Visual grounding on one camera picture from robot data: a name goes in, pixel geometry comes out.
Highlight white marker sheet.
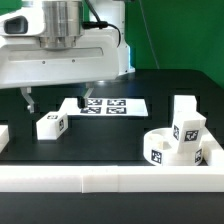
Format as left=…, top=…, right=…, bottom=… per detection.
left=60, top=98, right=148, bottom=117

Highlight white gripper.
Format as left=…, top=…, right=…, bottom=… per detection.
left=0, top=9, right=119, bottom=113

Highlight white left fence wall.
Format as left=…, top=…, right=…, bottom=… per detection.
left=0, top=125, right=9, bottom=153

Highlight white right fence wall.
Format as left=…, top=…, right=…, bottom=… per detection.
left=202, top=128, right=224, bottom=167

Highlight white front fence wall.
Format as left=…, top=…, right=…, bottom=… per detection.
left=0, top=165, right=224, bottom=193

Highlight white fence wall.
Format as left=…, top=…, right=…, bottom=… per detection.
left=0, top=125, right=9, bottom=153
left=0, top=165, right=224, bottom=193
left=202, top=128, right=224, bottom=167

